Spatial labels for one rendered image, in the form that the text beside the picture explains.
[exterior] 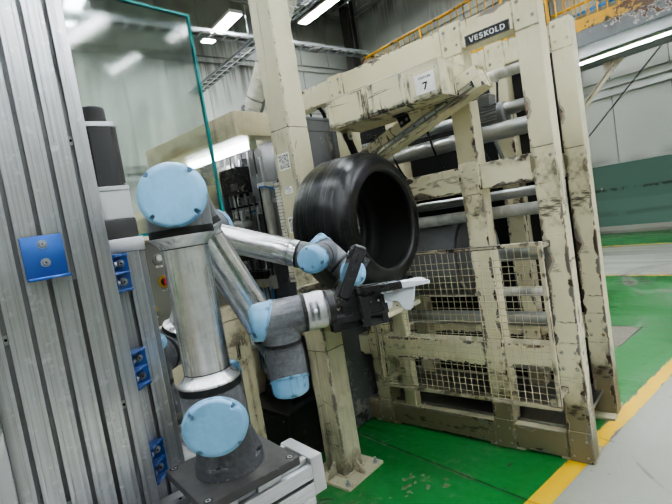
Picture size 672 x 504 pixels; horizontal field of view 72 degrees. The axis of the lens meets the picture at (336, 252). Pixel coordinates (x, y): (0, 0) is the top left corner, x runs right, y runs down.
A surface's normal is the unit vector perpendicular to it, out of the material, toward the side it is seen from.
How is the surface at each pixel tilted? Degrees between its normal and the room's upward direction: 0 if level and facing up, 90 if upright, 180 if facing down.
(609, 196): 90
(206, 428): 97
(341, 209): 79
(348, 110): 90
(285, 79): 90
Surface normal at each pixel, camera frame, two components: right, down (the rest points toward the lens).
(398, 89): -0.65, 0.16
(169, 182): 0.21, -0.10
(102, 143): 0.62, -0.04
